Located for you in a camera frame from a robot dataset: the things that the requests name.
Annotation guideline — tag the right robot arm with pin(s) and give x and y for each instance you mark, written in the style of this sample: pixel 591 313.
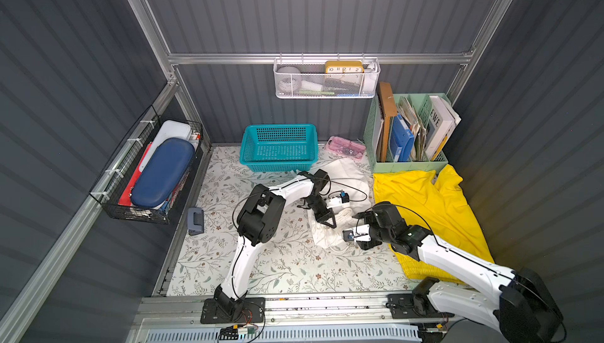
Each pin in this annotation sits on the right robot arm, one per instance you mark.
pixel 516 304

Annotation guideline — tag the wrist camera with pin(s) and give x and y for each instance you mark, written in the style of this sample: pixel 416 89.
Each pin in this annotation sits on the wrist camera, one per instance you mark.
pixel 360 234
pixel 339 200

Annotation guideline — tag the red folder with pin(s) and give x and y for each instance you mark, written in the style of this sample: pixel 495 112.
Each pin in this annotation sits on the red folder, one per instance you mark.
pixel 125 198

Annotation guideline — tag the black wire side basket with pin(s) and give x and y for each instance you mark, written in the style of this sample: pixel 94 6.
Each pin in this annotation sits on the black wire side basket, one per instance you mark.
pixel 114 179

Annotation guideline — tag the blue folder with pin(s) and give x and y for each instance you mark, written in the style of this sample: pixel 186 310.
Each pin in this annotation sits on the blue folder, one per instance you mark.
pixel 401 140

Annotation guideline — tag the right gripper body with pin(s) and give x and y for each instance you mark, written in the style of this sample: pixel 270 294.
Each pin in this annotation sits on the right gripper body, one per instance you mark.
pixel 363 228

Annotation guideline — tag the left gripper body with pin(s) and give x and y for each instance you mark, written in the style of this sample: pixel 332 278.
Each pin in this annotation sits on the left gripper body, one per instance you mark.
pixel 318 206

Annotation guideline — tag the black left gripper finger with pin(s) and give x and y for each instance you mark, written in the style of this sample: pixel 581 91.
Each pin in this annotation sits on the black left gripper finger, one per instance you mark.
pixel 331 221
pixel 322 218

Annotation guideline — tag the pink plastic box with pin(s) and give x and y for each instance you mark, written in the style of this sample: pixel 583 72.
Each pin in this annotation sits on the pink plastic box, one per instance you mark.
pixel 345 147

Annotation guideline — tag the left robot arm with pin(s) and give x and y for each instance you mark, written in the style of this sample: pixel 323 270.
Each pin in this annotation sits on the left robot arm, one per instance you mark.
pixel 257 223

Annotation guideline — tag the tape roll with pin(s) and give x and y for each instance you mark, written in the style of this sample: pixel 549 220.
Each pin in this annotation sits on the tape roll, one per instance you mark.
pixel 288 79

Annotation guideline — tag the yellow garment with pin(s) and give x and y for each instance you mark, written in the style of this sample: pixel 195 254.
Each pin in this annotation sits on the yellow garment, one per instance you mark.
pixel 434 200

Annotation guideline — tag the white flat box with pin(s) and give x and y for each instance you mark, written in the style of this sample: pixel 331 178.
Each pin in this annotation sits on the white flat box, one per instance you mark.
pixel 169 129

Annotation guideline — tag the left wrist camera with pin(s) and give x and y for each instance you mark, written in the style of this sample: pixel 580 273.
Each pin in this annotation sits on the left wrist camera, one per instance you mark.
pixel 339 200

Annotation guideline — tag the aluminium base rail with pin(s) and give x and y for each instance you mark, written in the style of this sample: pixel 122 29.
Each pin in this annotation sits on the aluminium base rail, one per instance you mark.
pixel 357 316

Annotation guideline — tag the white wire wall basket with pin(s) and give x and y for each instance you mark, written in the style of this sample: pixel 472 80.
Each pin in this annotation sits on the white wire wall basket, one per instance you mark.
pixel 316 84

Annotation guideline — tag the blue oval case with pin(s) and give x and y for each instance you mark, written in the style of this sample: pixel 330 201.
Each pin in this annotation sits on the blue oval case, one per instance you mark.
pixel 162 174

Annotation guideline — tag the white book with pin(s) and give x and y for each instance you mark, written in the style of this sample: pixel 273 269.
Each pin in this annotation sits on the white book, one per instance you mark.
pixel 442 121

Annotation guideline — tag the floral table mat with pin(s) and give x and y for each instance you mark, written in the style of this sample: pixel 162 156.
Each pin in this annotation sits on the floral table mat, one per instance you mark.
pixel 291 264

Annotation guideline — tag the grey hole punch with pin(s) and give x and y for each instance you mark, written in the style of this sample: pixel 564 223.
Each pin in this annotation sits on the grey hole punch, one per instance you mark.
pixel 195 221

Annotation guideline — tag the teal plastic basket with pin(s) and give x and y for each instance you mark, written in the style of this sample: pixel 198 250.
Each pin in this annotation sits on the teal plastic basket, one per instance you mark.
pixel 279 147

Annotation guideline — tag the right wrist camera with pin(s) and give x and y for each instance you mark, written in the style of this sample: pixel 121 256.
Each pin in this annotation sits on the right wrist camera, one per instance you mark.
pixel 360 234

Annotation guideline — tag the white shorts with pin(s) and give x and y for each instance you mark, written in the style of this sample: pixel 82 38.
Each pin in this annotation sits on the white shorts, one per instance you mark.
pixel 346 175

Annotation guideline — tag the brown board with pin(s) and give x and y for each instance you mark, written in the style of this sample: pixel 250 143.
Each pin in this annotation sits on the brown board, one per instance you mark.
pixel 389 111

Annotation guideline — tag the yellow clock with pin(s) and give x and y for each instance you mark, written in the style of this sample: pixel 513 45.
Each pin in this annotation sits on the yellow clock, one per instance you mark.
pixel 343 67

